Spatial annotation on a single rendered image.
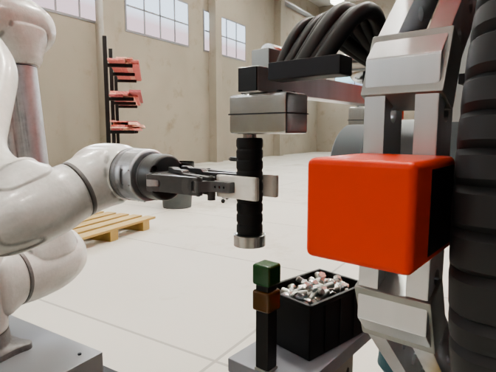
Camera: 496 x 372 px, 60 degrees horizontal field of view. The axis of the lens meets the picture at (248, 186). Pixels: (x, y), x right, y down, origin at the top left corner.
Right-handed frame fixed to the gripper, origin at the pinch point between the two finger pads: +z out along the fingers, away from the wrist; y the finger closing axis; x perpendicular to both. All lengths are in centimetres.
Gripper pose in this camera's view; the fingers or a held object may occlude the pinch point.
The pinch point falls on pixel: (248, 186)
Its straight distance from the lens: 57.6
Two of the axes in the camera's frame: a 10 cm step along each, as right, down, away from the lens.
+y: -6.3, 1.0, -7.7
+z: 7.7, 0.8, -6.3
